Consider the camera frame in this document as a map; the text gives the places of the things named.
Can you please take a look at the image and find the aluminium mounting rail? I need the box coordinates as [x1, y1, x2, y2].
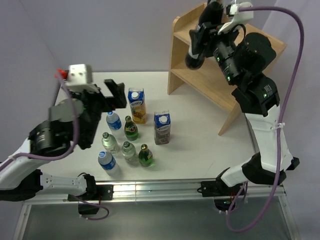
[23, 178, 272, 205]

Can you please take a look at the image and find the far blue-cap water bottle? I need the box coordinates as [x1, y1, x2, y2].
[106, 111, 124, 138]

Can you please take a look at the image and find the near blue-cap water bottle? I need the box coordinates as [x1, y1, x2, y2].
[97, 151, 120, 176]

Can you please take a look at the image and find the purple juice carton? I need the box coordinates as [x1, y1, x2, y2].
[153, 110, 171, 145]

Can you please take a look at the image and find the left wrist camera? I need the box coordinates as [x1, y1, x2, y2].
[65, 64, 95, 93]

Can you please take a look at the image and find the blue-cap water bottle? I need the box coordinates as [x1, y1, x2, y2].
[97, 151, 120, 176]
[106, 111, 124, 138]

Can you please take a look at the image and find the orange juice carton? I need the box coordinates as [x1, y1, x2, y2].
[128, 87, 147, 124]

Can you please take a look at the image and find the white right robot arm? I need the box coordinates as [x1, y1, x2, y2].
[185, 0, 300, 197]

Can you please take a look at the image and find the green glass bottle near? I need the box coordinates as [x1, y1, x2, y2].
[138, 144, 154, 167]

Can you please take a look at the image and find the wooden shelf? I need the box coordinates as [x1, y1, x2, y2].
[167, 3, 286, 135]

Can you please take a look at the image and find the clear glass bottle right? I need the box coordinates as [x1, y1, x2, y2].
[121, 141, 139, 164]

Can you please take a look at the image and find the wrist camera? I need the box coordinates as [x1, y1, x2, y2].
[65, 64, 95, 93]
[218, 0, 254, 35]

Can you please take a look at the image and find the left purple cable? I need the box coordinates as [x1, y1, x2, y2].
[0, 68, 111, 223]

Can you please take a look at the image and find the clear glass bottle left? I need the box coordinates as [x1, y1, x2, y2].
[101, 132, 120, 154]

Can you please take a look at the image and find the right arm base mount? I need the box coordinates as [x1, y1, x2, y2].
[196, 180, 241, 212]

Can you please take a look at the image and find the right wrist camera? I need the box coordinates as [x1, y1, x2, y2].
[218, 0, 254, 35]

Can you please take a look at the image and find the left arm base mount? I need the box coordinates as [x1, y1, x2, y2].
[67, 184, 114, 221]

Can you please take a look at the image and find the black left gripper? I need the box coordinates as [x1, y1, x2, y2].
[63, 78, 127, 145]

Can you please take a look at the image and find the green glass bottle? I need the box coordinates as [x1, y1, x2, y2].
[124, 115, 139, 141]
[138, 144, 154, 167]

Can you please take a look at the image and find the green glass bottle far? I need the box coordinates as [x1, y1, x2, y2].
[124, 115, 139, 141]

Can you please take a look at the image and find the purple cable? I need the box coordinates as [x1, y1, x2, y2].
[0, 68, 111, 223]
[226, 6, 305, 233]

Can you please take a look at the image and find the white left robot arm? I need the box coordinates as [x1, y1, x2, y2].
[0, 79, 127, 202]

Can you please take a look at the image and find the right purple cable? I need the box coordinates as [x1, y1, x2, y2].
[226, 6, 305, 233]

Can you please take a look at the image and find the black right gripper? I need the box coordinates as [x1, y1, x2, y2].
[188, 19, 242, 87]

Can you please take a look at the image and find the clear glass bottle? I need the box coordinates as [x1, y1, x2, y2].
[101, 132, 120, 154]
[121, 141, 139, 164]

